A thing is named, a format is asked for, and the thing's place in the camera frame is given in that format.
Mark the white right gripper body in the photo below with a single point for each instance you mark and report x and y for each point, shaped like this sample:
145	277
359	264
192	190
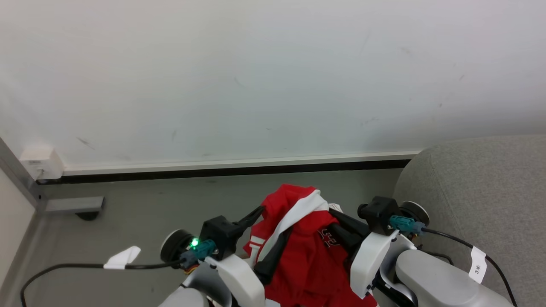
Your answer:
371	260

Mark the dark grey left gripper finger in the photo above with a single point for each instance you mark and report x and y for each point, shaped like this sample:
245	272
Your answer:
249	219
273	253

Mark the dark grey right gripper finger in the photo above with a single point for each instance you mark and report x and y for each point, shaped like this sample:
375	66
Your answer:
349	221
347	241

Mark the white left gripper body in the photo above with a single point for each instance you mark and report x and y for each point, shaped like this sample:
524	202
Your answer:
241	277

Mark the red white sports jersey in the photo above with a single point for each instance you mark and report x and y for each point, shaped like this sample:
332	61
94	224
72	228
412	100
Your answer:
311	264

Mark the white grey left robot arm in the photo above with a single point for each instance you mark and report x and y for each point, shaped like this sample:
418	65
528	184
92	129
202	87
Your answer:
187	296

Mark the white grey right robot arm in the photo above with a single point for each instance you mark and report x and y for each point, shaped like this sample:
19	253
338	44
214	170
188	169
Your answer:
435	281

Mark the white black skirting strip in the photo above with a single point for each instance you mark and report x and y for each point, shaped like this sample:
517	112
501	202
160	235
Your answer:
234	167

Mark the grey fabric sofa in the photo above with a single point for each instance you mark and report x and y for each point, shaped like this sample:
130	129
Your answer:
482	192

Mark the black caster wheel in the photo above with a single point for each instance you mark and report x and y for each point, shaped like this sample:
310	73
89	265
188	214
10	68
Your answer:
88	216

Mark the grey metal partition foot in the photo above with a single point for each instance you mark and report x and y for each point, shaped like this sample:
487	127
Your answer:
74	204

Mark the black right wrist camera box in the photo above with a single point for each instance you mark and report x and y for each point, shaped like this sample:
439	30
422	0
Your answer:
379	215

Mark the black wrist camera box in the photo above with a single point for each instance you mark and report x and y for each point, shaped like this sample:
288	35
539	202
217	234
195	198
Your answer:
219	234
379	215

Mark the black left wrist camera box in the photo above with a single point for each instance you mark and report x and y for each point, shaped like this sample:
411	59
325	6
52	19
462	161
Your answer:
219	234

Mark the white wall socket box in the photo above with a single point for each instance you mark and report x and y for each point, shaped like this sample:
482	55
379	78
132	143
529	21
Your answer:
42	164

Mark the grey metal frame foot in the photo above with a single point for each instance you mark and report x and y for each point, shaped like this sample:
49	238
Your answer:
21	179

